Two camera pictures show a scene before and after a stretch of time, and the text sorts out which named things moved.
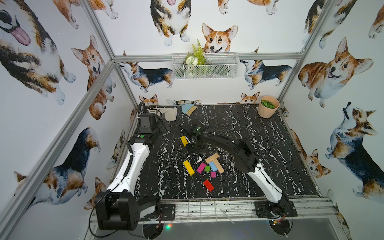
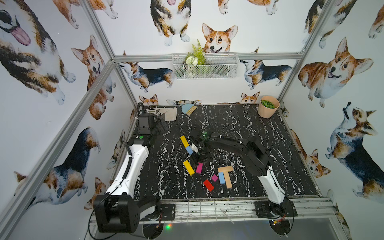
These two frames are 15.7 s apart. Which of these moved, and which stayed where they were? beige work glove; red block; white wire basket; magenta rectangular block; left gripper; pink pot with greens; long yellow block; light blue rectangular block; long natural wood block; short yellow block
Moved: magenta rectangular block; light blue rectangular block; long natural wood block
Stayed: left gripper; pink pot with greens; red block; beige work glove; short yellow block; long yellow block; white wire basket
